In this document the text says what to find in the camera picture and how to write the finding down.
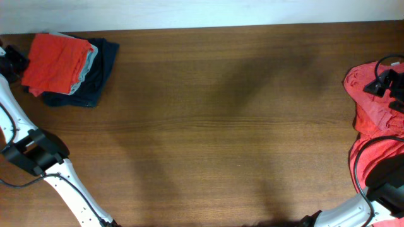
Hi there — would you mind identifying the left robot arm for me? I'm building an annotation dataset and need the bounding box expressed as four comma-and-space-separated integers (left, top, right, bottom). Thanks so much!
1, 45, 117, 227

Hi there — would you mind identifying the red printed soccer t-shirt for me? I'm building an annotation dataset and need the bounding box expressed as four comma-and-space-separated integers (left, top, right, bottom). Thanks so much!
21, 33, 94, 96

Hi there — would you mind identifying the right black camera cable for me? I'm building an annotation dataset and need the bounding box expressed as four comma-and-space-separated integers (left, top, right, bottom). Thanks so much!
352, 54, 404, 227

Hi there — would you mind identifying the folded light grey garment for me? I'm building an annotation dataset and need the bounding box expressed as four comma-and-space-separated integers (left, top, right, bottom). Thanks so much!
43, 34, 98, 95

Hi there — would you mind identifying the red garment at right edge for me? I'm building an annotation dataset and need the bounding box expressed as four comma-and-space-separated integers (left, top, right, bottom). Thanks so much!
343, 61, 404, 227

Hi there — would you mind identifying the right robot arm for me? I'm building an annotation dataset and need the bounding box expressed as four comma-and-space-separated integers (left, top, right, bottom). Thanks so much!
299, 63, 403, 226

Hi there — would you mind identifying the left black camera cable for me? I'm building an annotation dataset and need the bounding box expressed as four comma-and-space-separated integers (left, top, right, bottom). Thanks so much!
0, 100, 111, 227

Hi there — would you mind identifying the folded dark navy garment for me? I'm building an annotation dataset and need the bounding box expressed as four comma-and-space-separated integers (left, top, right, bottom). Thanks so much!
39, 38, 119, 108

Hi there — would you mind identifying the black camera cable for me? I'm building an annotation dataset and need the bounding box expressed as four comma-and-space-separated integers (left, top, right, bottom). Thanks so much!
0, 100, 111, 227
352, 54, 404, 227

